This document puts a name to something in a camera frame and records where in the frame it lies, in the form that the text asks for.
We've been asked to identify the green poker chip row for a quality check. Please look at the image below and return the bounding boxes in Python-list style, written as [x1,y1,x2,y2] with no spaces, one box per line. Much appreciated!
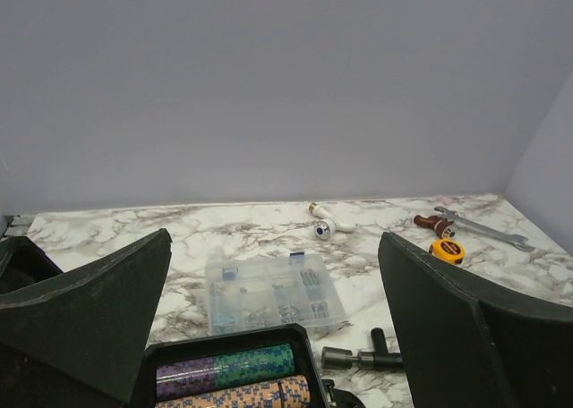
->
[155,343,296,398]

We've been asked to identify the clear plastic organizer box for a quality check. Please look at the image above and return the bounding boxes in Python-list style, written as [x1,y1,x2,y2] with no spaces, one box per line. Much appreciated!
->
[205,252,346,336]

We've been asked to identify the brown handled tool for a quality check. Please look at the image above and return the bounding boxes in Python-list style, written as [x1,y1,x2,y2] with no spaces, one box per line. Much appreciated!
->
[413,215,457,239]

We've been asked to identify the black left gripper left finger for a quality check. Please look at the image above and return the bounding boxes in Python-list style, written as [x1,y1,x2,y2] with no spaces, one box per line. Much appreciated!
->
[1,229,172,407]

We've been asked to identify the silver open-end wrench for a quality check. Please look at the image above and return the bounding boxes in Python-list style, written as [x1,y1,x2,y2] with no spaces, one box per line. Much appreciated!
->
[434,206,535,252]

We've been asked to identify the yellow tape measure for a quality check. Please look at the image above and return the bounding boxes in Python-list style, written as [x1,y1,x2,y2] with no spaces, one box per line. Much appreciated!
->
[429,238,466,265]

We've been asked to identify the orange poker chip row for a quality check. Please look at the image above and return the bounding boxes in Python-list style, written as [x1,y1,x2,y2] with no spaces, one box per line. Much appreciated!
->
[156,375,311,408]

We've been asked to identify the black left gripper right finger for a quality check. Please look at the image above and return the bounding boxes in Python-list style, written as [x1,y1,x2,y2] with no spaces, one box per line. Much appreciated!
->
[378,233,572,407]

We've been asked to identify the black poker set case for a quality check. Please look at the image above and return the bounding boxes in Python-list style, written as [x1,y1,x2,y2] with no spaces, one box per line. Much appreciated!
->
[0,235,363,408]

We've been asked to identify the black T-shaped pipe fitting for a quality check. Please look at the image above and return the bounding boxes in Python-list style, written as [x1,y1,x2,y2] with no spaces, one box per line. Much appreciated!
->
[321,327,405,372]

